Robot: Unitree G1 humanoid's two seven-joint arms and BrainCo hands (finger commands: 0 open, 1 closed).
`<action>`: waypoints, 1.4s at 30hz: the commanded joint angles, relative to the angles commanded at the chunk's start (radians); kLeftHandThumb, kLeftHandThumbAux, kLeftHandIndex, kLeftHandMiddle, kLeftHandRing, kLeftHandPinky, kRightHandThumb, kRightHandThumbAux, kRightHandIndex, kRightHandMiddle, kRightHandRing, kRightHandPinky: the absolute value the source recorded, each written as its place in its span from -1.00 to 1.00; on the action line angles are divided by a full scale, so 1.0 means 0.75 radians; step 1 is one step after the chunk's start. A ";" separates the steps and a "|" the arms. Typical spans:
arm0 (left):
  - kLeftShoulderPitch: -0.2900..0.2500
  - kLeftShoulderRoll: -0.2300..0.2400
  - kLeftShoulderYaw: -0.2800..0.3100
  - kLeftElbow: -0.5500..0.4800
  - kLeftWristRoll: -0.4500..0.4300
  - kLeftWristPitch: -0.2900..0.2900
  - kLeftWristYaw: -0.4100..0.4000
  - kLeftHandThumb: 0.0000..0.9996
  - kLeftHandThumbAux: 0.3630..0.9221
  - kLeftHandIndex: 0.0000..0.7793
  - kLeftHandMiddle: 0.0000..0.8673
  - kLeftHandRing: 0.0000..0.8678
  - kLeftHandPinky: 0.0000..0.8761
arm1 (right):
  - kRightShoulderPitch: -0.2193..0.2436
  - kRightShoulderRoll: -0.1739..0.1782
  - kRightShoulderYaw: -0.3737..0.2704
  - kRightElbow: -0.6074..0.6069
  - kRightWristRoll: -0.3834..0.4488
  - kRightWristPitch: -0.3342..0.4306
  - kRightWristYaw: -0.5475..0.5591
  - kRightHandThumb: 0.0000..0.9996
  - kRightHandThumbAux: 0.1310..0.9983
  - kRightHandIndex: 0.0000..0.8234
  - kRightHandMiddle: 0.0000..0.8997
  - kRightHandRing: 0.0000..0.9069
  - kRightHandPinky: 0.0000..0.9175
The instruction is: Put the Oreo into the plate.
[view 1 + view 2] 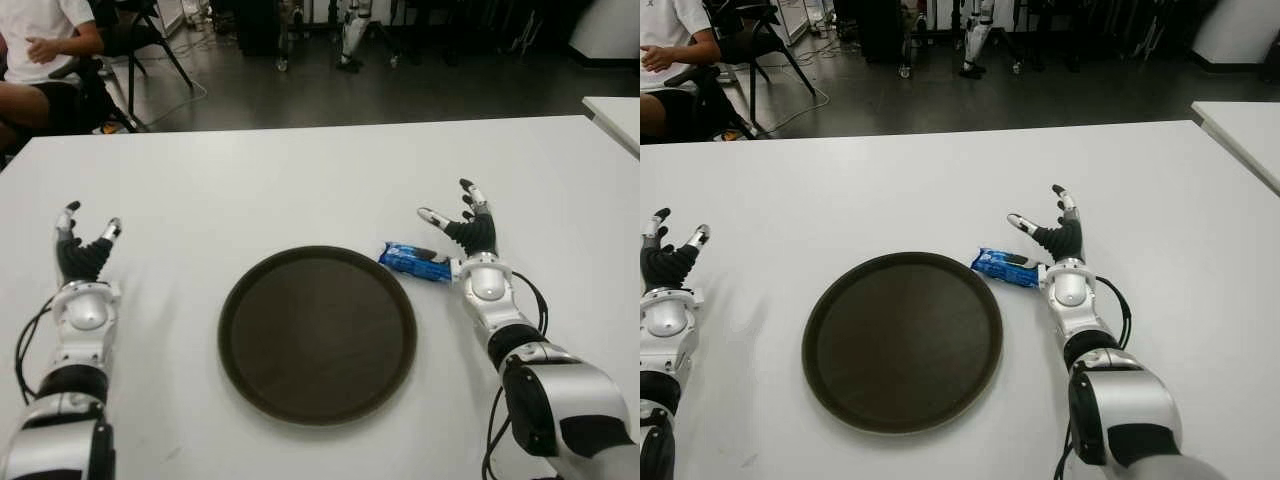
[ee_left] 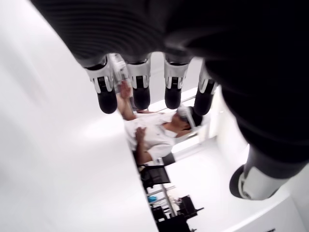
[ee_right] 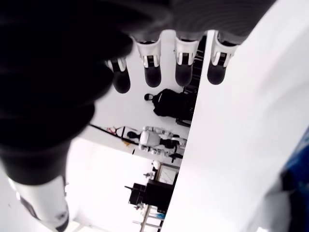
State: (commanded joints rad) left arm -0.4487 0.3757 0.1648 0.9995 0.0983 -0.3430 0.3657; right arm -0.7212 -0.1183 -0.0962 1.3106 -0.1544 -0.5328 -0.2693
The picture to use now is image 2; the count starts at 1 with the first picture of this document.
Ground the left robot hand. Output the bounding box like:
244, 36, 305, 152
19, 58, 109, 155
30, 0, 309, 201

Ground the white VR headset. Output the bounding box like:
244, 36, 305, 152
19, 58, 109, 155
177, 105, 201, 133

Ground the seated person in white shirt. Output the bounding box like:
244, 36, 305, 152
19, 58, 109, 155
115, 81, 208, 167

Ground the black chair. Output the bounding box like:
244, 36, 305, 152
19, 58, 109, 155
138, 152, 176, 189

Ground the black equipment rack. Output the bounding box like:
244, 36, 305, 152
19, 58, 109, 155
151, 195, 205, 232

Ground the grey metal shelf frame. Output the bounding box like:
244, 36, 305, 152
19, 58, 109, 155
144, 184, 179, 218

